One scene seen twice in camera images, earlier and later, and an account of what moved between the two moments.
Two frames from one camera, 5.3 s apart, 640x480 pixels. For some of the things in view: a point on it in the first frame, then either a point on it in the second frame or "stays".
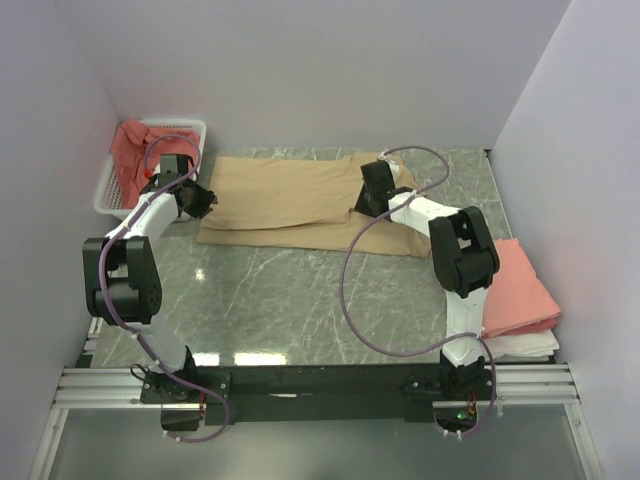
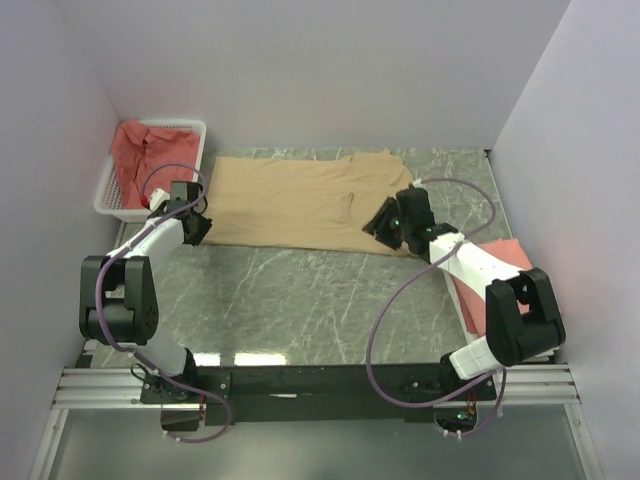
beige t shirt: (302, 201) stays
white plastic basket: (107, 199) stays
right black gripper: (361, 206) → (378, 224)
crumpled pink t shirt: (137, 151) stays
